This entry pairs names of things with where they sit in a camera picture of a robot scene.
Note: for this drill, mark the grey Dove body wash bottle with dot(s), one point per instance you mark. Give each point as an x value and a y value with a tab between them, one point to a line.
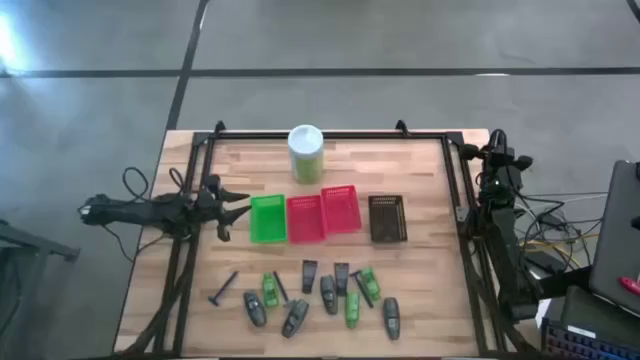
255	310
295	318
391	320
329	296

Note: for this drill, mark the black keyboard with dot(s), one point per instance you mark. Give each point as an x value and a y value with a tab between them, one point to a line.
575	345

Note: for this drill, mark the black power adapter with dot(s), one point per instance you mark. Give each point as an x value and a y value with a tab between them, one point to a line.
545	261

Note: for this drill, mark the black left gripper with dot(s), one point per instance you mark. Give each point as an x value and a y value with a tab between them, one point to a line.
210	210

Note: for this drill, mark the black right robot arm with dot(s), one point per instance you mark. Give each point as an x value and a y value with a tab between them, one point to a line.
502	225

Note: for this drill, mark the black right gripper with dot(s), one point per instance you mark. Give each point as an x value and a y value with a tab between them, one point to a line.
500	157

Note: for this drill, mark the dark grey metal cart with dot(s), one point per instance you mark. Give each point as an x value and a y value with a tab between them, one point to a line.
30	240

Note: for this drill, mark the blue disposable razor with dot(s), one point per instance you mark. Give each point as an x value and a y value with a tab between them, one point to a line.
363	291
281	286
226	285

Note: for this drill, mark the black metal rig frame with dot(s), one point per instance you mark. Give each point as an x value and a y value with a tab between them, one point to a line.
360	135

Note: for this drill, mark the small red object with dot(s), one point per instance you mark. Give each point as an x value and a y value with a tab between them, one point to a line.
631	286

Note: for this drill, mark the grey laptop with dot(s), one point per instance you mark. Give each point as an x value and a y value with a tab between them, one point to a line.
615	235

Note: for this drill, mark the green plastic basket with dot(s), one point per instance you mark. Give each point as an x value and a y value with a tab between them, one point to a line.
268	220

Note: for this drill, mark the dark toiletry tube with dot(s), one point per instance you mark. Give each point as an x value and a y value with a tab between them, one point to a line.
341	279
309	277

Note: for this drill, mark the dark brown plastic basket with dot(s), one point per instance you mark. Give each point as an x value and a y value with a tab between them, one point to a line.
387	220

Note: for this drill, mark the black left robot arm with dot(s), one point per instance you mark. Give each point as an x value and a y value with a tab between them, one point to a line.
140	212

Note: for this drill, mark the black frame clamp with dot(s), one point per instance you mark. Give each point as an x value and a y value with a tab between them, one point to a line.
220	127
401	128

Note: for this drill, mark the green travel bottle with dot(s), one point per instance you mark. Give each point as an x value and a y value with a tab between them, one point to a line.
270	295
352	310
371	285

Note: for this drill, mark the red plastic basket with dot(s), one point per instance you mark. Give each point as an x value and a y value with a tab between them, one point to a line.
341	210
305	220

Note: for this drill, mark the black equipment case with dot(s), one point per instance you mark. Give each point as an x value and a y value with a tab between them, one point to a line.
580	310

